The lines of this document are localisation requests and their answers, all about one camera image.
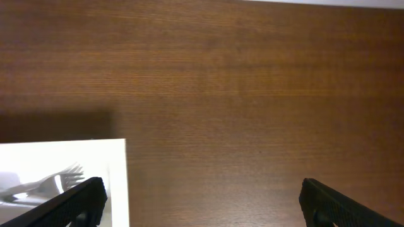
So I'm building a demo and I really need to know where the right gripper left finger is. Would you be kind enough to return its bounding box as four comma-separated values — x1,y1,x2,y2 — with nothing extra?
1,177,107,227

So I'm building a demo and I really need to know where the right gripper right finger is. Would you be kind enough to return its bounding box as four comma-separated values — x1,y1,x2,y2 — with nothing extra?
299,178,403,227

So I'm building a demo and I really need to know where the white plastic cutlery tray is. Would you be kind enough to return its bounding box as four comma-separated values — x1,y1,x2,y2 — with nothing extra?
1,139,129,227

